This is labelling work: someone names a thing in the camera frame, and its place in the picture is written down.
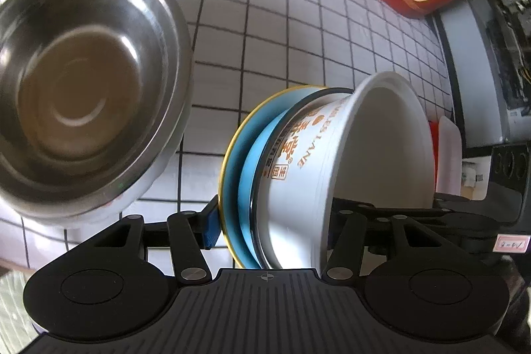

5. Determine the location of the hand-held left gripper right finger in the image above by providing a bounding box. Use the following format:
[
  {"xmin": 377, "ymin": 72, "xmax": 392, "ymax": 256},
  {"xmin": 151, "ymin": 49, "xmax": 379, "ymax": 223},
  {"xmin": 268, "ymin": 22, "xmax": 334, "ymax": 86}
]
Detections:
[{"xmin": 325, "ymin": 196, "xmax": 440, "ymax": 282}]

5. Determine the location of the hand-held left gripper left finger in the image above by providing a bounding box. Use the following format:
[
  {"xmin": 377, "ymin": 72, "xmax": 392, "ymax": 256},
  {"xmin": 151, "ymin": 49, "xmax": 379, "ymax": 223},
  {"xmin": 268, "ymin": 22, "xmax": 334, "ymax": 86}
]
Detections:
[{"xmin": 82, "ymin": 194, "xmax": 220, "ymax": 282}]

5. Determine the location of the blue bowl yellow rim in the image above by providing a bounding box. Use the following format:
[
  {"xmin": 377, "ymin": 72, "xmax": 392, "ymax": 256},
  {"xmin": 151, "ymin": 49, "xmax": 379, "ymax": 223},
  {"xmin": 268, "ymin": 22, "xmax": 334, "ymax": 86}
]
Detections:
[{"xmin": 218, "ymin": 85, "xmax": 329, "ymax": 270}]

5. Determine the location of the white paper bowl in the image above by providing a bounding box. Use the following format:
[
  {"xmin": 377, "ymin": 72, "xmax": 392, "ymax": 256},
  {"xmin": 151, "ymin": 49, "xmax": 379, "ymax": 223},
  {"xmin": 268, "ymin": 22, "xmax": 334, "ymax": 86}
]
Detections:
[{"xmin": 252, "ymin": 71, "xmax": 436, "ymax": 270}]

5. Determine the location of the white enamel bowl black rim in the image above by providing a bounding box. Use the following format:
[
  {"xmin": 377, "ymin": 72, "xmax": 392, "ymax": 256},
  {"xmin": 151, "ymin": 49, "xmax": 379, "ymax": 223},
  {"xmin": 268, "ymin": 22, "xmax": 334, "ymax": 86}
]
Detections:
[{"xmin": 284, "ymin": 87, "xmax": 354, "ymax": 121}]

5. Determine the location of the white plastic plate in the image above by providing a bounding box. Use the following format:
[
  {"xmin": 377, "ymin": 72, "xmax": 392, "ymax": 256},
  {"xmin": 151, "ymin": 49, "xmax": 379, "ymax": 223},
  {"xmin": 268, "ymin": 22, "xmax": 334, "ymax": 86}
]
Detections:
[{"xmin": 433, "ymin": 116, "xmax": 462, "ymax": 194}]

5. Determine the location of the red plastic plate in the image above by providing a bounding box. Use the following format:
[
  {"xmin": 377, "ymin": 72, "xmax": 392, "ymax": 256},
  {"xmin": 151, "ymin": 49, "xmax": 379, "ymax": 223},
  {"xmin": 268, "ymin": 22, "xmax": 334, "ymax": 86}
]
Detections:
[{"xmin": 428, "ymin": 121, "xmax": 439, "ymax": 173}]

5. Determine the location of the grey appliance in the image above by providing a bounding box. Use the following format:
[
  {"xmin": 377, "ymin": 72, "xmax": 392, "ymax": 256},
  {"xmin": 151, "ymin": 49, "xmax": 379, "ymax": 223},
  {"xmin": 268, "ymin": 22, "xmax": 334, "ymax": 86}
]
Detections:
[{"xmin": 432, "ymin": 0, "xmax": 531, "ymax": 150}]

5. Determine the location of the stainless steel bowl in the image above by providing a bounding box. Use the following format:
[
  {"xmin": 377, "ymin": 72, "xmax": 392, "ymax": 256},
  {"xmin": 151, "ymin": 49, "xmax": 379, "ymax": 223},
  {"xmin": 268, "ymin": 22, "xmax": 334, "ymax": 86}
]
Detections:
[{"xmin": 0, "ymin": 0, "xmax": 195, "ymax": 222}]

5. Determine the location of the white black checked tablecloth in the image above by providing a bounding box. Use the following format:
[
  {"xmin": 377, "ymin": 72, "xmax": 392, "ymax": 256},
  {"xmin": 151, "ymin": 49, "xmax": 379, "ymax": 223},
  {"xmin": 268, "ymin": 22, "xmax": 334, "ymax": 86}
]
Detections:
[{"xmin": 0, "ymin": 0, "xmax": 459, "ymax": 272}]

